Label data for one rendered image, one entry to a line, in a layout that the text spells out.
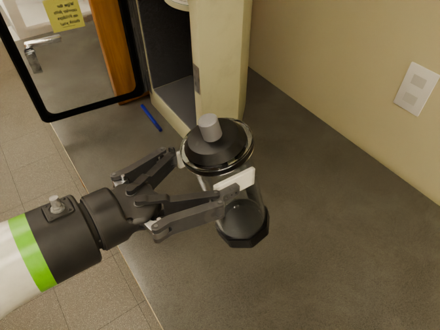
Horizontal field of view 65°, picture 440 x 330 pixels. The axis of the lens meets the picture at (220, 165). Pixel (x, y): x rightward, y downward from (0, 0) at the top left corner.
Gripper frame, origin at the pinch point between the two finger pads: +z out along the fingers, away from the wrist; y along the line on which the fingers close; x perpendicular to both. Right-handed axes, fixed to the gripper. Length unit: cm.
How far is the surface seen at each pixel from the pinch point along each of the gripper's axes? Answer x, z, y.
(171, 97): 14, 19, 50
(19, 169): 103, -26, 180
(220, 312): 32.3, -3.7, -4.6
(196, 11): -15.6, 12.6, 23.8
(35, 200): 107, -25, 150
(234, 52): -5.4, 22.5, 24.9
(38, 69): 1, -12, 60
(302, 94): 19, 59, 34
